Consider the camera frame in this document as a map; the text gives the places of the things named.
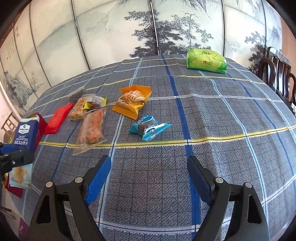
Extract navy blue cracker pack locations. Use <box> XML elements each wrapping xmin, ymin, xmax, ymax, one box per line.
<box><xmin>9</xmin><ymin>115</ymin><xmax>40</xmax><ymax>189</ymax></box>

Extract clear long snack packet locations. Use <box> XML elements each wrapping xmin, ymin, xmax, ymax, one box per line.
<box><xmin>73</xmin><ymin>108</ymin><xmax>106</xmax><ymax>156</ymax></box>

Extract red snack packet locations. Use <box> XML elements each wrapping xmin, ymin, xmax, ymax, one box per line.
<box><xmin>44</xmin><ymin>103</ymin><xmax>74</xmax><ymax>135</ymax></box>

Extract clear fried twist packet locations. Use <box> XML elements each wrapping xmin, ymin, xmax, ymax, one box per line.
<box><xmin>67</xmin><ymin>94</ymin><xmax>107</xmax><ymax>120</ymax></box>

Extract dark sesame snack bar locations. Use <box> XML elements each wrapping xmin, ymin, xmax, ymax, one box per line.
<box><xmin>68</xmin><ymin>86</ymin><xmax>87</xmax><ymax>103</ymax></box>

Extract teal blue snack packet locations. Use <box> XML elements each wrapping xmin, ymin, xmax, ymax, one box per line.
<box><xmin>128</xmin><ymin>115</ymin><xmax>172</xmax><ymax>142</ymax></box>

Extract orange snack packet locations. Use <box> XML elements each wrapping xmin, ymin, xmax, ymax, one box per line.
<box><xmin>112</xmin><ymin>85</ymin><xmax>152</xmax><ymax>120</ymax></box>

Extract small bamboo chair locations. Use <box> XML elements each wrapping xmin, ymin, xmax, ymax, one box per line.
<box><xmin>1</xmin><ymin>112</ymin><xmax>20</xmax><ymax>138</ymax></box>

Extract blue grey plaid tablecloth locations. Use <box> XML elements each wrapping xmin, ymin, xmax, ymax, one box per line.
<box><xmin>12</xmin><ymin>55</ymin><xmax>295</xmax><ymax>240</ymax></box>

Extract painted folding screen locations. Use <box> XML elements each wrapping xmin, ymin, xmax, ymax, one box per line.
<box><xmin>1</xmin><ymin>1</ymin><xmax>283</xmax><ymax>114</ymax></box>

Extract green tissue pack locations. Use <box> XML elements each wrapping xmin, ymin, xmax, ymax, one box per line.
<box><xmin>187</xmin><ymin>48</ymin><xmax>227</xmax><ymax>74</ymax></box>

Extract dark wooden chair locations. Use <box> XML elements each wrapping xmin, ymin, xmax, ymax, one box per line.
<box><xmin>257</xmin><ymin>46</ymin><xmax>295</xmax><ymax>113</ymax></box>

